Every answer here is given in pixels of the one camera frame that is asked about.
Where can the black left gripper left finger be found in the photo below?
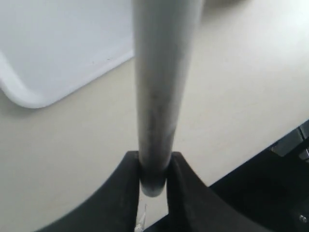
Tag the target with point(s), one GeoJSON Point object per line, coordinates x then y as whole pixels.
{"type": "Point", "coordinates": [112, 208]}

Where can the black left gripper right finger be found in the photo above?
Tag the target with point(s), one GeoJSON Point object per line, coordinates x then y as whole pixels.
{"type": "Point", "coordinates": [194, 207]}

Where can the white wooden drumstick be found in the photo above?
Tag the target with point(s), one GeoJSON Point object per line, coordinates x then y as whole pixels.
{"type": "Point", "coordinates": [163, 37]}

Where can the white rectangular plastic tray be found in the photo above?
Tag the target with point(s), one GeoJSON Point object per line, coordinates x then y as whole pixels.
{"type": "Point", "coordinates": [51, 48]}

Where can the black table edge frame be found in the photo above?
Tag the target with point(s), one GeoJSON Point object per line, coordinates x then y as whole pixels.
{"type": "Point", "coordinates": [271, 189]}

